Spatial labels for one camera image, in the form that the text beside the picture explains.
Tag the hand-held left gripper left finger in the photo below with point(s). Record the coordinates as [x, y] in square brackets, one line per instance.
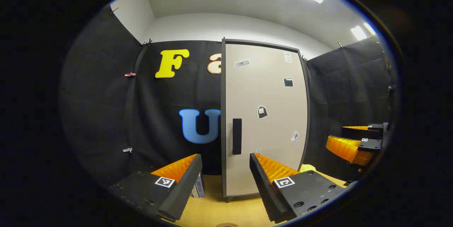
[187, 184]

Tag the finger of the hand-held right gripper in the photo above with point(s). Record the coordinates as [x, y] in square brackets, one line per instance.
[361, 134]
[370, 145]

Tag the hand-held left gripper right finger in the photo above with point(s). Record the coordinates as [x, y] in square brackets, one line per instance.
[263, 184]

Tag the round wooden coaster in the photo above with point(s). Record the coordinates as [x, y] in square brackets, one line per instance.
[227, 225]

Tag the light grey cabinet door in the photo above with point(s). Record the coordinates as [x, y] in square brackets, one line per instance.
[265, 114]

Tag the dark grey cabinet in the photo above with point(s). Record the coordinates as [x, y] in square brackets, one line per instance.
[223, 114]

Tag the white book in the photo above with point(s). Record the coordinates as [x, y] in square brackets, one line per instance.
[194, 190]

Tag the blue book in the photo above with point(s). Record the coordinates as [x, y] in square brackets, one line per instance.
[201, 184]

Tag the yellow fuzzy ball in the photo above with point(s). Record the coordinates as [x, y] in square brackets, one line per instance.
[308, 167]

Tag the white clip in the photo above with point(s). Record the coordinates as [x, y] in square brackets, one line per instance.
[127, 150]

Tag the small ceiling light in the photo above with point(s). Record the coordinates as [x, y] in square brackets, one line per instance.
[358, 33]
[370, 28]

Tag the black backdrop cloth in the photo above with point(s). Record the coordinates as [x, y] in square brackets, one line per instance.
[106, 96]

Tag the pink clip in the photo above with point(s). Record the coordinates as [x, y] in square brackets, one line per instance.
[130, 74]

